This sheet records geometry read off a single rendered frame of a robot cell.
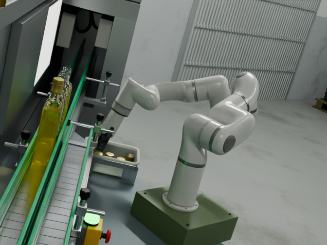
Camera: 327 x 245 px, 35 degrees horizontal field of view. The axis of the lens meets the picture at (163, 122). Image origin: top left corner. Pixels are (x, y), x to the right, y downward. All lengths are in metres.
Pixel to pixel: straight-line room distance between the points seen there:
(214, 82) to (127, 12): 0.85
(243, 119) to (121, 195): 0.55
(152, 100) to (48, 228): 0.72
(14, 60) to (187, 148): 0.59
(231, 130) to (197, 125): 0.11
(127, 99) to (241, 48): 4.89
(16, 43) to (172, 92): 0.72
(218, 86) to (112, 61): 0.89
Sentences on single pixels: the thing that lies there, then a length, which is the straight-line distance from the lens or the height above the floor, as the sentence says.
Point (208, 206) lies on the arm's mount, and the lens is 1.81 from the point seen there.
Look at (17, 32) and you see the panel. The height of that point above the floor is 1.29.
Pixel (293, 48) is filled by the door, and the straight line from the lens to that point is 7.72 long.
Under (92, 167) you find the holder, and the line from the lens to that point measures 1.99.
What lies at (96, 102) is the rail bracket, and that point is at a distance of 2.51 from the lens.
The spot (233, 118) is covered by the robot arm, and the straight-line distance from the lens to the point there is 1.67.
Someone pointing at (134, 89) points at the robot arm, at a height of 1.11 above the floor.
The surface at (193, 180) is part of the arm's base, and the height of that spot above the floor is 0.95.
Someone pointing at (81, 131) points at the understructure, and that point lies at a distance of 2.80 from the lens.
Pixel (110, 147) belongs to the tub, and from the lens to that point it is 2.12.
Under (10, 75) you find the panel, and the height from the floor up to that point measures 1.17.
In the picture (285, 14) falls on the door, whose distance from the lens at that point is 7.29.
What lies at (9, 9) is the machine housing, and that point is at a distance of 1.35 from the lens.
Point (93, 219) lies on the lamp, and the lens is 1.53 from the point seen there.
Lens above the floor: 1.61
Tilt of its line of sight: 18 degrees down
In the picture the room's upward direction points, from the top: 16 degrees clockwise
